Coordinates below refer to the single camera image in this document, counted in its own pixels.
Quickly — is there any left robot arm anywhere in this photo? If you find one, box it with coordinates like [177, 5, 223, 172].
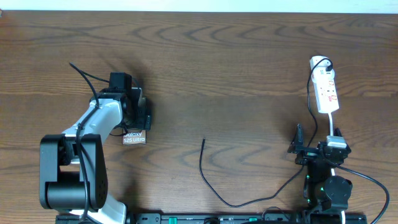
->
[39, 87, 150, 223]

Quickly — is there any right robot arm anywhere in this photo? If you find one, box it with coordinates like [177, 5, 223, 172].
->
[288, 124, 353, 223]

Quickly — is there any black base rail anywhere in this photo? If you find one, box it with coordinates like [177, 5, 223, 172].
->
[55, 212, 368, 224]

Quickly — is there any Galaxy S25 Ultra smartphone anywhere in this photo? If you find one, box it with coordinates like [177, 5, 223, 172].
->
[122, 130, 146, 145]

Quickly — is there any white power strip cord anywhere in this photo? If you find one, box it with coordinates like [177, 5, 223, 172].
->
[328, 112, 346, 224]

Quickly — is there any black charger cable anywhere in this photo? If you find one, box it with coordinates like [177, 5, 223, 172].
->
[198, 57, 334, 208]

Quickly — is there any white power strip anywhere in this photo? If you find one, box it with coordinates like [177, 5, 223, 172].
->
[310, 55, 339, 114]

